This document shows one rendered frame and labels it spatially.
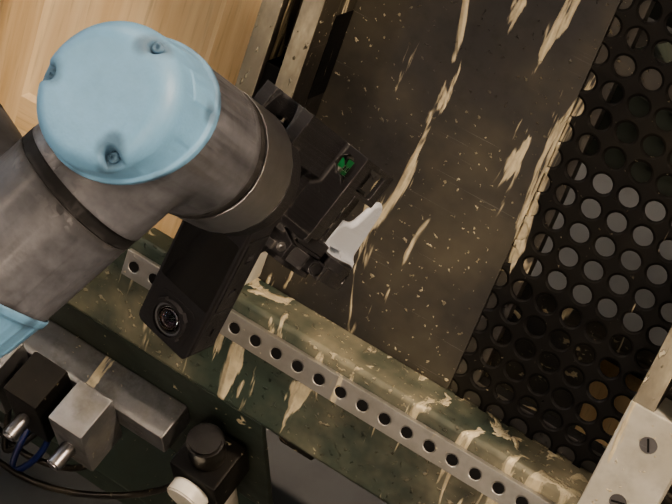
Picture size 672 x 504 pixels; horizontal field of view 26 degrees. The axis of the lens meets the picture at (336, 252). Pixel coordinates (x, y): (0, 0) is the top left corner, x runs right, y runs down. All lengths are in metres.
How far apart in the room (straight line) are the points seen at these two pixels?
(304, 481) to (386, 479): 0.91
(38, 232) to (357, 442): 0.78
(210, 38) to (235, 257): 0.62
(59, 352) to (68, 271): 0.92
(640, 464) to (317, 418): 0.33
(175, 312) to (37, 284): 0.18
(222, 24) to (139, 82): 0.76
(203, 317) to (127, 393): 0.74
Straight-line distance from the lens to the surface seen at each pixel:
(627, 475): 1.32
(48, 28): 1.55
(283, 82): 1.33
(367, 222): 0.95
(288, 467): 2.35
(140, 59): 0.67
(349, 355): 1.42
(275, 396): 1.47
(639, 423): 1.29
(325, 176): 0.85
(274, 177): 0.77
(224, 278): 0.85
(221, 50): 1.42
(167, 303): 0.88
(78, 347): 1.63
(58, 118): 0.68
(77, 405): 1.57
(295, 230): 0.85
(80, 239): 0.70
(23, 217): 0.70
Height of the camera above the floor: 2.16
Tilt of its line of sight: 58 degrees down
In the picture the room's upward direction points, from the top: straight up
